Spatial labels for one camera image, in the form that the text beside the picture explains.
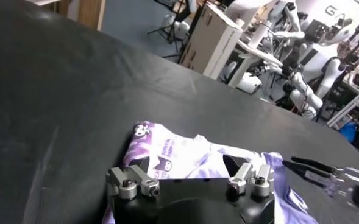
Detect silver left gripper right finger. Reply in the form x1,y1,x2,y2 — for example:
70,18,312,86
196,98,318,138
222,154,275,198

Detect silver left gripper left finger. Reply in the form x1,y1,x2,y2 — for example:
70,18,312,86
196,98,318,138
105,156,161,200

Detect lavender printed t-shirt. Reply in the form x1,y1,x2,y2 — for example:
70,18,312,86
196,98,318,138
101,121,320,224

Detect small white round robot base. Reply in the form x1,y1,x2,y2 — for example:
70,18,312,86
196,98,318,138
162,15,191,40

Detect blue bag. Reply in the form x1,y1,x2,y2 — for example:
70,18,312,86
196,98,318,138
339,121,358,144

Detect white humanoid robot dark joints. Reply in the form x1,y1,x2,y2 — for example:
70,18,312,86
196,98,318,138
284,24,359,119

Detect white rolling side table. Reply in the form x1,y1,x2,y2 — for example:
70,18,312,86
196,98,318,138
227,39,283,89

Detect tall white cardboard box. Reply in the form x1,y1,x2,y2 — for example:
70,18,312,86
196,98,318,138
179,2,244,80

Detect thin black tripod stand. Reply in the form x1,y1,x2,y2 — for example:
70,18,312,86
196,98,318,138
147,0,186,58

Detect white frame work desk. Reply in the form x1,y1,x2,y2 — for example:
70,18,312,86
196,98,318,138
327,91,359,128

